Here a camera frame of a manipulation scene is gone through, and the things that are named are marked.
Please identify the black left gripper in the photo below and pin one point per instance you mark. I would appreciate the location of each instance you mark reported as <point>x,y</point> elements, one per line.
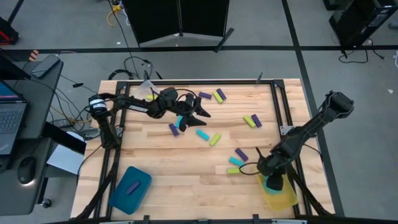
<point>183,109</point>

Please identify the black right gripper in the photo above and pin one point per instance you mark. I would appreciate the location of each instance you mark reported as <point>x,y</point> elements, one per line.
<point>270,165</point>

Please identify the purple toy block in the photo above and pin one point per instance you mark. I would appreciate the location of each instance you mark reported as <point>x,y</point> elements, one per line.
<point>222,93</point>
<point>133,187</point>
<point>241,154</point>
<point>257,120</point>
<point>205,95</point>
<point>173,129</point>

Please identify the lime green toy block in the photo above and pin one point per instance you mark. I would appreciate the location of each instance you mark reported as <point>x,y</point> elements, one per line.
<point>249,121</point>
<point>215,139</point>
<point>233,170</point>
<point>218,97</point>
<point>151,97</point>

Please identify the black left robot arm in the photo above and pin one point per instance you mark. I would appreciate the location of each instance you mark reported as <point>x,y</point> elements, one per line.
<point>133,105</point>

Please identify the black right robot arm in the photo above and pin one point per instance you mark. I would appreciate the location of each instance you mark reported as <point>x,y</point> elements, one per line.
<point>314,123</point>

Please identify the yellow plastic bin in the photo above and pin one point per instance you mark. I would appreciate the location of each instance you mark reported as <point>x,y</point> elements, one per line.
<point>286,199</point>

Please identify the clear plastic bin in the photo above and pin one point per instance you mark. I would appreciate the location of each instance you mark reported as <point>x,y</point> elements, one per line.
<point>144,88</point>

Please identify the black folding partition screen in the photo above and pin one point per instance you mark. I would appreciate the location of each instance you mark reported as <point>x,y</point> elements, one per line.
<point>155,18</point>

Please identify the grey power strip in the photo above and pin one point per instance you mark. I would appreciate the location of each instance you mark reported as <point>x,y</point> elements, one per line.
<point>90,133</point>

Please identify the blue plastic bin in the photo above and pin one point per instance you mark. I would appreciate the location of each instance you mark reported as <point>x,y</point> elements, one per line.
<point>124,202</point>

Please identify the white paper sheet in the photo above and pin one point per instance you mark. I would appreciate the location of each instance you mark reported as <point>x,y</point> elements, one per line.
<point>65,160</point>

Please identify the black smartphone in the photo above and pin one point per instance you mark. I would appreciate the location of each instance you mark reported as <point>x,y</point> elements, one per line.
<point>45,66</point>

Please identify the black desk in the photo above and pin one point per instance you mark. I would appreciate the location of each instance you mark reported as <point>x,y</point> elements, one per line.
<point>37,99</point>

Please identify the black caster wheel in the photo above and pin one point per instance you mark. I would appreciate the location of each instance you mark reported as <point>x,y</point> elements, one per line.
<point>46,203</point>

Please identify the orange striped tape piece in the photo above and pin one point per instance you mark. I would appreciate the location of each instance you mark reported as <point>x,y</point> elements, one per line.
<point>33,55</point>

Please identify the black computer mouse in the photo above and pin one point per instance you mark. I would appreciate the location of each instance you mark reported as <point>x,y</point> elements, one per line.
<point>26,169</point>

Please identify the black equipment cabinet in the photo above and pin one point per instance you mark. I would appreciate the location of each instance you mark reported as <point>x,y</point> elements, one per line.
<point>357,21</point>

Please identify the open laptop computer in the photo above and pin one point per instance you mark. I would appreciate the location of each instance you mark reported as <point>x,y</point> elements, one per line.
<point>9,118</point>

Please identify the red black tool case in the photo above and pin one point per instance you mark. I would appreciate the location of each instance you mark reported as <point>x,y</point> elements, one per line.
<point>6,34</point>

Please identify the black aluminium table frame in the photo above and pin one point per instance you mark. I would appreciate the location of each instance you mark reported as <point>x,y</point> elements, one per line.
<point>217,82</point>

